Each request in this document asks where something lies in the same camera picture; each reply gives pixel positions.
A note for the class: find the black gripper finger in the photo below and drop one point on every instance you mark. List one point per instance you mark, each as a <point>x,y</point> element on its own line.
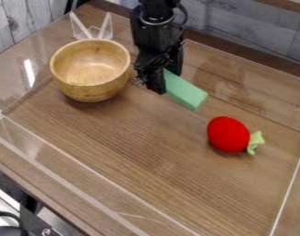
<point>175,65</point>
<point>156,82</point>

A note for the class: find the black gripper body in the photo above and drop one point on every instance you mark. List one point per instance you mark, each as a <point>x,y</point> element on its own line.
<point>157,27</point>

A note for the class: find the green rectangular stick block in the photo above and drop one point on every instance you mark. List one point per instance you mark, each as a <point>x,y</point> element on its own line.
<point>187,94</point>

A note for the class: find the brown wooden bowl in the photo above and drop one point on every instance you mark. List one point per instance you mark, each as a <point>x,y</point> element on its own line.
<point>92,69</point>

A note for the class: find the red knitted strawberry toy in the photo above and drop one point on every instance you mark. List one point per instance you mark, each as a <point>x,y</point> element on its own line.
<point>231,137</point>

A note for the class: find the clear acrylic corner bracket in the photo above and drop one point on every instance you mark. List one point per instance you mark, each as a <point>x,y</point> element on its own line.
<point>82,32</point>

